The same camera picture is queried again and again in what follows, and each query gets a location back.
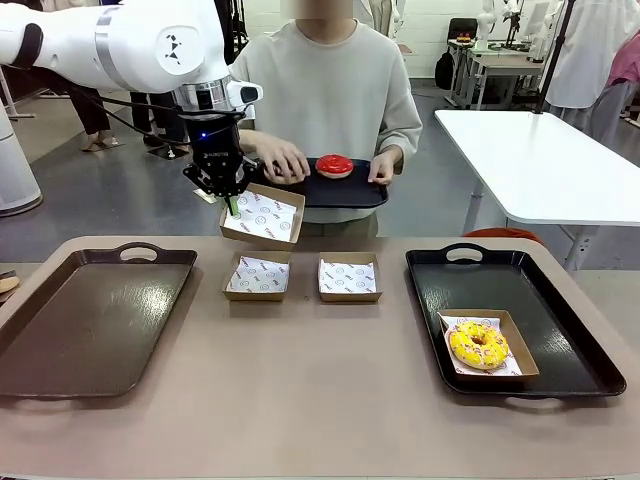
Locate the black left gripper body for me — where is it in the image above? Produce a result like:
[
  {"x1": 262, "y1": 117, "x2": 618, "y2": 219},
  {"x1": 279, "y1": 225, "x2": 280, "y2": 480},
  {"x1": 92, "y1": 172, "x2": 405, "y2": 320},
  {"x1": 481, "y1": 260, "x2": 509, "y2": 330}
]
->
[{"x1": 187, "y1": 112, "x2": 246, "y2": 176}]

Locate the person in grey sweater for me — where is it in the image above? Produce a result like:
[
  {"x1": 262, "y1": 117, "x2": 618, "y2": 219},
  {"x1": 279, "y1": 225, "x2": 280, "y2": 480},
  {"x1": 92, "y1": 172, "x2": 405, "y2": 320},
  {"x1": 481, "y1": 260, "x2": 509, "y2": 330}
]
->
[{"x1": 227, "y1": 18, "x2": 424, "y2": 239}]

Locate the person's right hand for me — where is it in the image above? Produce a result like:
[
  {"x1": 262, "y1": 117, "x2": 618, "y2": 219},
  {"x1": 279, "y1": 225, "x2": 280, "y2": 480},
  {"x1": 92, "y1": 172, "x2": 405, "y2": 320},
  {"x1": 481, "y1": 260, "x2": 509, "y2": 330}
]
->
[{"x1": 259, "y1": 137, "x2": 312, "y2": 184}]

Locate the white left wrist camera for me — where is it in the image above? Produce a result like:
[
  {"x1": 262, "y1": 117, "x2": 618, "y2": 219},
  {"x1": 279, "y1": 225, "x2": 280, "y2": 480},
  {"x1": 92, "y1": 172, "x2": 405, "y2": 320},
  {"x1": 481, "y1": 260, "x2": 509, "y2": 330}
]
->
[{"x1": 226, "y1": 78, "x2": 264, "y2": 109}]

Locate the grey workbench table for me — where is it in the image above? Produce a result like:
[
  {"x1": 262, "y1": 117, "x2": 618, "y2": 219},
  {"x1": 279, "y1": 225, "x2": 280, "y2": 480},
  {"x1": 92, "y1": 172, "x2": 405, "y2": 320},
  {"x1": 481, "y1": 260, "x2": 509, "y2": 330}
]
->
[{"x1": 447, "y1": 38, "x2": 546, "y2": 110}]

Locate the black plastic tray with handles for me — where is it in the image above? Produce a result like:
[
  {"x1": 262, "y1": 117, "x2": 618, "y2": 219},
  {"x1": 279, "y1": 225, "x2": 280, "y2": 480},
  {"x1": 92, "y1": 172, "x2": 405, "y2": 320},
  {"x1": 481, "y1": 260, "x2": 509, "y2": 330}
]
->
[{"x1": 404, "y1": 243, "x2": 628, "y2": 401}]

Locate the orange stool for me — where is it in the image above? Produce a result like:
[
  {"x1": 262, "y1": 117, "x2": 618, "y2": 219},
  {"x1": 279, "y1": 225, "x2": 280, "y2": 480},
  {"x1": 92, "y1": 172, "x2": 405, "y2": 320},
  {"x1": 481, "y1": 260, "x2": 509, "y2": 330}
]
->
[{"x1": 460, "y1": 227, "x2": 545, "y2": 246}]

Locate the white printed paper liner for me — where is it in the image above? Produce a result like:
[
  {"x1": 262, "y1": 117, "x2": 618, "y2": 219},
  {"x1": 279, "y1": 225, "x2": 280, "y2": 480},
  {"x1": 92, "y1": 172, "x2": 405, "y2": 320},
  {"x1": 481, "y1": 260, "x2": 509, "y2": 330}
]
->
[
  {"x1": 226, "y1": 256, "x2": 290, "y2": 294},
  {"x1": 223, "y1": 192, "x2": 297, "y2": 244},
  {"x1": 319, "y1": 259, "x2": 376, "y2": 295},
  {"x1": 442, "y1": 314, "x2": 523, "y2": 377}
]

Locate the person in beige jacket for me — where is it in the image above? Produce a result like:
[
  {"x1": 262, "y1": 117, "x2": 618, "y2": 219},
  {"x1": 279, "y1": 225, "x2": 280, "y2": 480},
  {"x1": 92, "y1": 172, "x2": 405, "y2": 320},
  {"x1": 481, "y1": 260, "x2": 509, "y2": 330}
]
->
[{"x1": 69, "y1": 87, "x2": 126, "y2": 152}]

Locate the brown plastic tray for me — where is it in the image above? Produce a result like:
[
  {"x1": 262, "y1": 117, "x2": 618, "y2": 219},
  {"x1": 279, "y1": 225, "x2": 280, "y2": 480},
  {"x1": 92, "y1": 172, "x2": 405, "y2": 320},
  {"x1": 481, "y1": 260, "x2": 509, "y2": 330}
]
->
[{"x1": 0, "y1": 242, "x2": 199, "y2": 400}]

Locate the yellow sprinkled donut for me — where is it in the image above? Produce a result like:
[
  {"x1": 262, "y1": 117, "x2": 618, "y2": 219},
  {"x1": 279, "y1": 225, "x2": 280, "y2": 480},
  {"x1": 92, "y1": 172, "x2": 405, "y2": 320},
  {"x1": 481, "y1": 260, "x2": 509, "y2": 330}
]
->
[{"x1": 448, "y1": 320, "x2": 510, "y2": 371}]

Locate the person in dark trousers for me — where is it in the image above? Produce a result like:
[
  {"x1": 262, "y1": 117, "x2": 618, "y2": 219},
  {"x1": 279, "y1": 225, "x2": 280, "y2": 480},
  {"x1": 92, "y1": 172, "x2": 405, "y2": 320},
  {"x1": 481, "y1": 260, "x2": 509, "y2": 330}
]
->
[{"x1": 128, "y1": 91, "x2": 190, "y2": 147}]

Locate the red glazed donut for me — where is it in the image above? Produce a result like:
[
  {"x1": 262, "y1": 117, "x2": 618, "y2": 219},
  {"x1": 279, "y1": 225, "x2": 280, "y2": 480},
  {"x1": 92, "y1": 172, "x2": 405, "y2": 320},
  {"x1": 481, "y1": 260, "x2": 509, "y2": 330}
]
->
[{"x1": 314, "y1": 153, "x2": 355, "y2": 180}]

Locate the person's left hand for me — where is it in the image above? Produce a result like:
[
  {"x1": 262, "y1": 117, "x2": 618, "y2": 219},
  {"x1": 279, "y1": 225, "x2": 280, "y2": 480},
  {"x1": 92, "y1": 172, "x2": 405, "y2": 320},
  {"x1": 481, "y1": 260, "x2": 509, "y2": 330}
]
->
[{"x1": 366, "y1": 151, "x2": 397, "y2": 185}]

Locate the person in white jacket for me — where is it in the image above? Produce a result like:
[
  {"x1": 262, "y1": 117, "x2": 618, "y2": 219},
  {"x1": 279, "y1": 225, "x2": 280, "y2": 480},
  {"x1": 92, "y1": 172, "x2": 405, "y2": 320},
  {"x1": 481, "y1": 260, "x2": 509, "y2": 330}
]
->
[{"x1": 367, "y1": 0, "x2": 407, "y2": 54}]

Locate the large white table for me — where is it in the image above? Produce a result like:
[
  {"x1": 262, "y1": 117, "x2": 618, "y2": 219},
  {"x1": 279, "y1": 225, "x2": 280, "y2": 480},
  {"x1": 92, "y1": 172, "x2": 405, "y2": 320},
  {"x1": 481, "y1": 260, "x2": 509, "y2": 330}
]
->
[{"x1": 433, "y1": 109, "x2": 640, "y2": 229}]

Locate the person's right forearm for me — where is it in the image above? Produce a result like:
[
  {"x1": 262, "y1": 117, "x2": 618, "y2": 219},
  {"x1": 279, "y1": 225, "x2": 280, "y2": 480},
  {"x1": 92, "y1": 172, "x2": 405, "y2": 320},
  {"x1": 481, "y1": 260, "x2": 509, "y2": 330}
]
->
[{"x1": 238, "y1": 128, "x2": 275, "y2": 157}]

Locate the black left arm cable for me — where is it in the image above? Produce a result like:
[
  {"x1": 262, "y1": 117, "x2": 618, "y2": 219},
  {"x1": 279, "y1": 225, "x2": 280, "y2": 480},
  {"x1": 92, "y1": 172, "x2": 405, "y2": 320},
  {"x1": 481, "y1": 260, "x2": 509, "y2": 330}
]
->
[{"x1": 7, "y1": 22, "x2": 199, "y2": 154}]

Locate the black backpack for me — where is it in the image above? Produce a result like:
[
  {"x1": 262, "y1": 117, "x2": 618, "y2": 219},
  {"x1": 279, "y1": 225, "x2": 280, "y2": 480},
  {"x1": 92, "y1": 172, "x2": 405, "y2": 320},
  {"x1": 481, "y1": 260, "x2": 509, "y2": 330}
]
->
[{"x1": 433, "y1": 49, "x2": 457, "y2": 91}]

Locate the pink garment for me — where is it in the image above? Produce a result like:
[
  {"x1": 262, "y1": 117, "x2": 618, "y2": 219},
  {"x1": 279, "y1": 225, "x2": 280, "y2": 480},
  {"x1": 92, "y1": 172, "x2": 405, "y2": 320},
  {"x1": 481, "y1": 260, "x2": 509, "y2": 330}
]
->
[{"x1": 607, "y1": 32, "x2": 640, "y2": 86}]

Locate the black slanted pole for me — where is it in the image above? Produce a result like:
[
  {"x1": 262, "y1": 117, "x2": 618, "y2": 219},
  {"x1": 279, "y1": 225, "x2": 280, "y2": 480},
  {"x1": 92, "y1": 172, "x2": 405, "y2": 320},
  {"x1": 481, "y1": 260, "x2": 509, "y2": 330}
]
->
[{"x1": 533, "y1": 0, "x2": 577, "y2": 115}]

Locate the person's left forearm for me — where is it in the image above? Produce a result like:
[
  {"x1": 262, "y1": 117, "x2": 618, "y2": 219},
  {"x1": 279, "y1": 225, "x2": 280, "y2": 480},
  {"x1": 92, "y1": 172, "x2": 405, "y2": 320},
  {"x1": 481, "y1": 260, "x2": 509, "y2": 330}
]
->
[{"x1": 374, "y1": 119, "x2": 424, "y2": 164}]

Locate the black chair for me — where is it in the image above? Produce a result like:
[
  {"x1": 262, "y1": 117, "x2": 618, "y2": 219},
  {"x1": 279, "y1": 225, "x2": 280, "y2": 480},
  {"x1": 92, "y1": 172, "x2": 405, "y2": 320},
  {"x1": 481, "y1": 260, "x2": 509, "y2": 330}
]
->
[{"x1": 446, "y1": 17, "x2": 480, "y2": 46}]

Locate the black serving tray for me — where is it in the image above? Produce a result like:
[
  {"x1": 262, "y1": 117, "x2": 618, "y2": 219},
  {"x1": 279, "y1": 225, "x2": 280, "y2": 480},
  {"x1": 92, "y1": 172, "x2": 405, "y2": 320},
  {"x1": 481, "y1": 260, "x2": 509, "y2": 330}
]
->
[{"x1": 248, "y1": 157, "x2": 390, "y2": 210}]

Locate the white coat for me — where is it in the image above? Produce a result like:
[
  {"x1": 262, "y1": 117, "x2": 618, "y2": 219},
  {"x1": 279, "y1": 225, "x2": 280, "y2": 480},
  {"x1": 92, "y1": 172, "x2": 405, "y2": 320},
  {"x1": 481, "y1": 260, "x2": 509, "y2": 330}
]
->
[{"x1": 543, "y1": 0, "x2": 640, "y2": 109}]

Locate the brown paper food box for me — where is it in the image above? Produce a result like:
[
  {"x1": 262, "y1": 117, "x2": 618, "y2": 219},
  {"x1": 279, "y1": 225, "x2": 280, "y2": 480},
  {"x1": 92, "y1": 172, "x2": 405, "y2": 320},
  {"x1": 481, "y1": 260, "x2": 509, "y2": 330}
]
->
[
  {"x1": 437, "y1": 308, "x2": 540, "y2": 384},
  {"x1": 222, "y1": 250, "x2": 293, "y2": 303},
  {"x1": 218, "y1": 182, "x2": 306, "y2": 252},
  {"x1": 318, "y1": 251, "x2": 384, "y2": 304}
]

